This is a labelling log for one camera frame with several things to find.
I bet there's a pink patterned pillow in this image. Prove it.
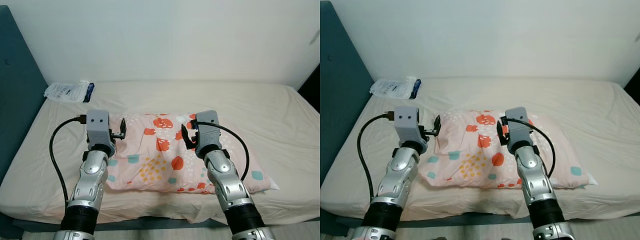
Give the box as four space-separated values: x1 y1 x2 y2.
417 110 598 190
105 113 280 195

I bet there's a white plastic package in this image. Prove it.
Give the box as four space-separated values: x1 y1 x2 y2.
43 80 96 104
370 76 422 100

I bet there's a cream bed mattress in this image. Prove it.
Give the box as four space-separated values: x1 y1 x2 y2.
320 76 640 221
0 80 321 225

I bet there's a blue upholstered headboard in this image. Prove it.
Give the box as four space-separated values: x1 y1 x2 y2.
320 0 376 176
0 5 50 186

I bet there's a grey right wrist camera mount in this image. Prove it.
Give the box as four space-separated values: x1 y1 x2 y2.
504 107 535 147
192 110 224 157

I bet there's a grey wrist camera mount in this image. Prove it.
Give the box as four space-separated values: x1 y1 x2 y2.
393 106 428 151
192 110 224 157
86 110 117 148
504 107 535 147

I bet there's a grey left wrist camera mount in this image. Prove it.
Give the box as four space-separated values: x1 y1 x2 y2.
393 106 428 151
86 110 117 148

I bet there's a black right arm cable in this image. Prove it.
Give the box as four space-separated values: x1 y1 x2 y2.
196 120 251 182
505 117 557 178

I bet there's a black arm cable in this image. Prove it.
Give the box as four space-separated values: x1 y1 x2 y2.
505 117 557 178
49 115 88 208
358 112 397 198
196 120 251 182

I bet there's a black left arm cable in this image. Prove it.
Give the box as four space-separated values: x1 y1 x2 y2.
358 112 397 198
49 115 88 208

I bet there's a dark bed frame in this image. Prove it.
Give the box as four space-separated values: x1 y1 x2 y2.
320 209 640 238

